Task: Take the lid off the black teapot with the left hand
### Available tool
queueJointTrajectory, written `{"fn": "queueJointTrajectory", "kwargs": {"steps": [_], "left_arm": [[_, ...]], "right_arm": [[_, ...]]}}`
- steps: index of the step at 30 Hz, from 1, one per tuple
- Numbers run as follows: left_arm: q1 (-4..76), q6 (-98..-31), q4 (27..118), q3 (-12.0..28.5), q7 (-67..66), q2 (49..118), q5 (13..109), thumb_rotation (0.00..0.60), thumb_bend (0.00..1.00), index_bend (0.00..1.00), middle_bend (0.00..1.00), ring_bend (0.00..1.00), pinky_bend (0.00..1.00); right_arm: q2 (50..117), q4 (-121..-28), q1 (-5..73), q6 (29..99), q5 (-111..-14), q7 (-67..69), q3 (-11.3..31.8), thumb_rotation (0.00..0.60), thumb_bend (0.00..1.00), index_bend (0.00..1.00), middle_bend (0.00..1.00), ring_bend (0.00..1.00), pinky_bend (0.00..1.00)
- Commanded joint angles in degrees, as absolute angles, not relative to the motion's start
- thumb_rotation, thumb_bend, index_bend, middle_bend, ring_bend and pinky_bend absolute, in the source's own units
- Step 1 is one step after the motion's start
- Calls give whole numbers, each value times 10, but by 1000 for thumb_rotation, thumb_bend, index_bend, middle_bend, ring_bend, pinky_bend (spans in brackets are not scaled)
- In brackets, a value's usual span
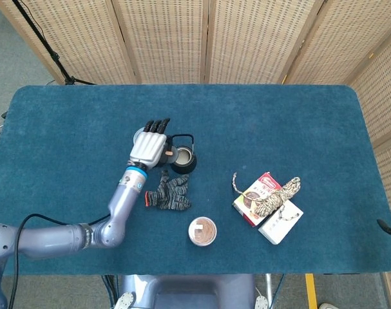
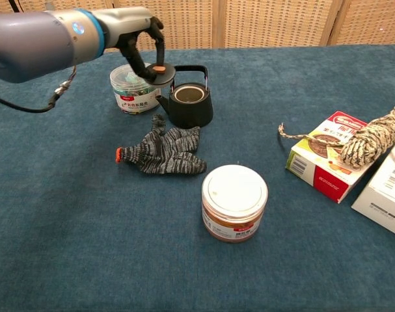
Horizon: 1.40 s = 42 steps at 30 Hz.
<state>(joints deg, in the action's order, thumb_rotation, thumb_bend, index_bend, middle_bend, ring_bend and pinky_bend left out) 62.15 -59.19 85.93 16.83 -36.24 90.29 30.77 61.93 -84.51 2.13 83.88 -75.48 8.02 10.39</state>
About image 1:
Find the yellow floor tape strip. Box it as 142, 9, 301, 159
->
305, 274, 318, 309

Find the red white snack box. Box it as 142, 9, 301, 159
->
232, 171, 285, 228

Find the small black kettle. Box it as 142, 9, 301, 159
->
166, 133, 198, 174

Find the robot torso base grey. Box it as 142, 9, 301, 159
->
113, 274, 269, 309

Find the grey knit work glove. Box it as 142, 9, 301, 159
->
144, 168, 193, 212

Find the right robot hand black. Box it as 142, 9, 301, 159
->
376, 219, 391, 239

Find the blue table mat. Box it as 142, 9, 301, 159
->
0, 84, 391, 276

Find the gray pot lid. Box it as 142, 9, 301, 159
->
164, 146, 179, 165

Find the round brown-lidded cup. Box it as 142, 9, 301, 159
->
187, 216, 218, 247

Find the black tripod stand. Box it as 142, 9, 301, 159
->
12, 0, 97, 86

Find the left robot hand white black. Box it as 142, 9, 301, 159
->
128, 118, 174, 170

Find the bundle of camouflage rope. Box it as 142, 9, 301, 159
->
232, 172, 301, 222

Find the white small carton box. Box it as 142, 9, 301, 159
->
257, 199, 304, 245

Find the woven folding screen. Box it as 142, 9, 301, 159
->
0, 0, 391, 309

